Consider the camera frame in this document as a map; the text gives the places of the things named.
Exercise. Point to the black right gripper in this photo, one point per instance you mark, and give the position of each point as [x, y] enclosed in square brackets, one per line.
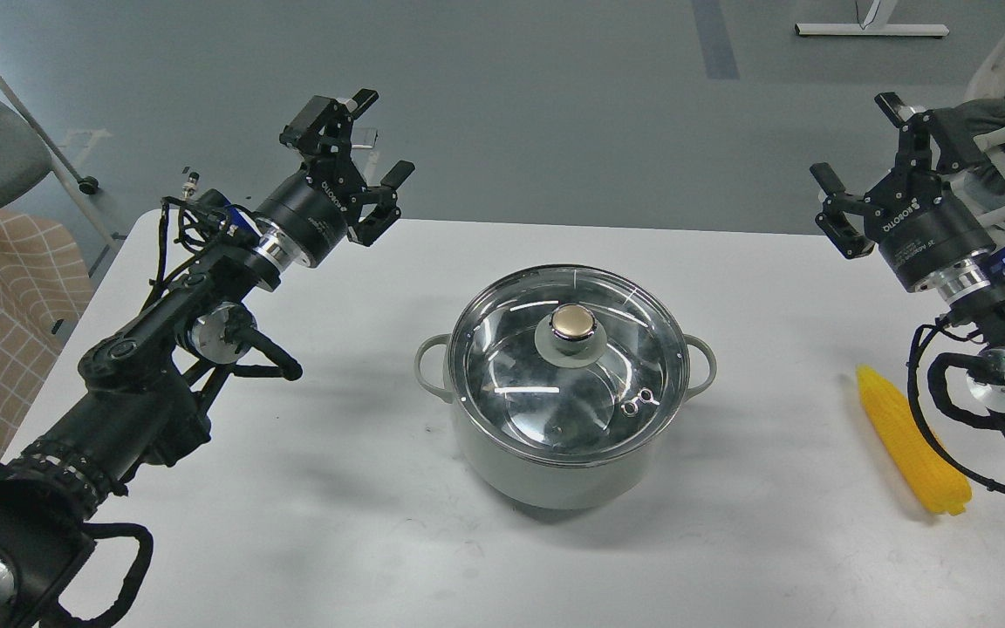
[912, 215]

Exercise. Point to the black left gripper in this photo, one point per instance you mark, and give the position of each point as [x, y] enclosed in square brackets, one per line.
[327, 199]

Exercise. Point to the glass pot lid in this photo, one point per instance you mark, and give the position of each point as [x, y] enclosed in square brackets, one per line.
[570, 365]

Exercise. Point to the yellow corn cob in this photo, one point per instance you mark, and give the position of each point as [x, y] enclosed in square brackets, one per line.
[939, 488]

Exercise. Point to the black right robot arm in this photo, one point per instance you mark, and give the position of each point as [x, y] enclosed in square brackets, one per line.
[967, 388]

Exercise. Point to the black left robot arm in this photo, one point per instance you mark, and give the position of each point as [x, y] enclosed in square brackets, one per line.
[150, 385]

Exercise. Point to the pale green steel pot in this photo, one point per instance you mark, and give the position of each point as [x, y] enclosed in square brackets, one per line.
[537, 484]

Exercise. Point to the white desk foot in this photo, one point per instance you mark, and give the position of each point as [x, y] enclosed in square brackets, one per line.
[876, 23]

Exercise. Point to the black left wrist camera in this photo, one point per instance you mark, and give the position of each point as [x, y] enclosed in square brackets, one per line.
[305, 130]

